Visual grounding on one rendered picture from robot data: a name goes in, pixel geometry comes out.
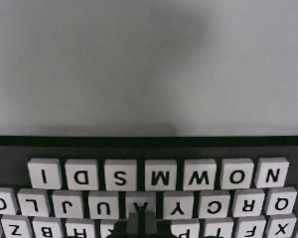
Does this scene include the black keyboard case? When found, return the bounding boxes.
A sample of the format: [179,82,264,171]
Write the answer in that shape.
[0,136,298,238]

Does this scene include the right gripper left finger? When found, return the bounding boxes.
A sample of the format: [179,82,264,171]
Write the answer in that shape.
[62,212,142,238]

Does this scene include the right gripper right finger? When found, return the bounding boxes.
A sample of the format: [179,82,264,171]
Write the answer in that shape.
[142,212,222,238]

